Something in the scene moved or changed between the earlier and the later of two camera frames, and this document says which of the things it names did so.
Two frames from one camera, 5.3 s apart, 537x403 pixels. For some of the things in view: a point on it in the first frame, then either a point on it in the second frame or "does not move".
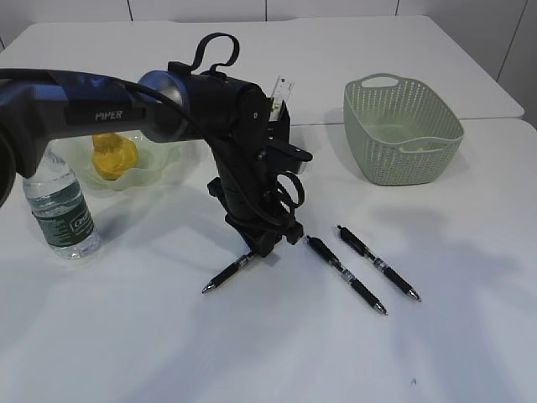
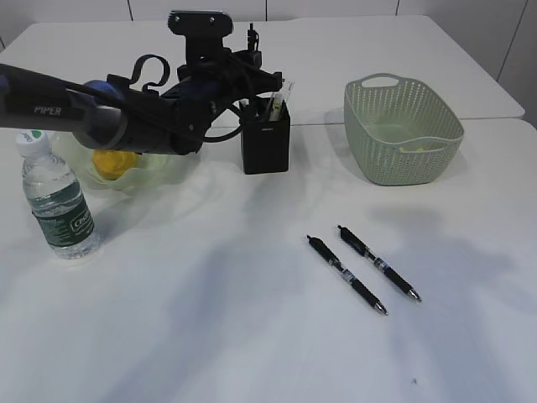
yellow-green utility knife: [275, 110] does not move
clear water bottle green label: [59, 208] does not move
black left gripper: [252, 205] -> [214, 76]
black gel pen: [219, 279] -> [252, 39]
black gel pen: [356, 285] does not move
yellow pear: [112, 155] does not move
